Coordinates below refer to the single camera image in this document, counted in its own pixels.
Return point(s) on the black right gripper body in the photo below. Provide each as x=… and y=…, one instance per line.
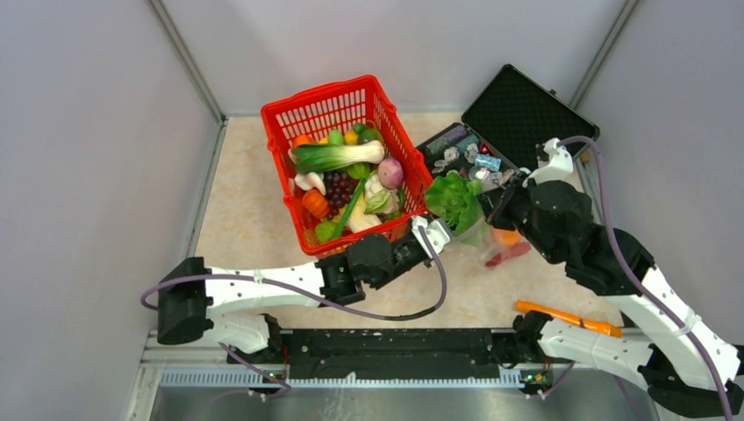
x=512, y=210

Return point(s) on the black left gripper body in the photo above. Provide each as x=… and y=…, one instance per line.
x=405, y=259

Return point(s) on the red chili pepper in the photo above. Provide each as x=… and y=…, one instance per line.
x=510, y=252

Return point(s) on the clear zip top bag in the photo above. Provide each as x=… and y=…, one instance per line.
x=477, y=243

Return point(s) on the pink purple onion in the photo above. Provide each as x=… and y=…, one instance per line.
x=390, y=173

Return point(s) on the green lettuce head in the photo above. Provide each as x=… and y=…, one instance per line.
x=454, y=199

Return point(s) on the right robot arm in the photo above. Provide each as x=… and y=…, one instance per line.
x=682, y=364

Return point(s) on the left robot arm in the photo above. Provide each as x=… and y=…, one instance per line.
x=196, y=302

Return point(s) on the pale napa cabbage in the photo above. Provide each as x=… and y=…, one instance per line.
x=358, y=220

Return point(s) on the white cauliflower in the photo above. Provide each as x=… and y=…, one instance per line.
x=379, y=199

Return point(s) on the small green cabbage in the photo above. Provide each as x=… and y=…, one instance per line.
x=324, y=231

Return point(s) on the purple grape bunch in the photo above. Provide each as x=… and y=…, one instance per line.
x=339, y=187

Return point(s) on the black poker chip case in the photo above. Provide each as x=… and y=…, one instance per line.
x=509, y=120

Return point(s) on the orange mini pumpkin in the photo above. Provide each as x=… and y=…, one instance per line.
x=316, y=204

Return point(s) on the green white bok choy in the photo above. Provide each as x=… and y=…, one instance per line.
x=320, y=158

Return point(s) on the red plastic basket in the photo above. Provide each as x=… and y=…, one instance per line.
x=338, y=106

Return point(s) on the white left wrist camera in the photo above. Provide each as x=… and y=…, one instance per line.
x=433, y=235

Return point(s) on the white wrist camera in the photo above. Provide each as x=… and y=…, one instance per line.
x=433, y=235
x=558, y=163

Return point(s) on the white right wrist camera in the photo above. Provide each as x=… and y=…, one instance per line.
x=558, y=163

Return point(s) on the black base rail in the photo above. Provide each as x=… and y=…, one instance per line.
x=395, y=354

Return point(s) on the orange handled tool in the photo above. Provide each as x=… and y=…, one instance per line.
x=603, y=327

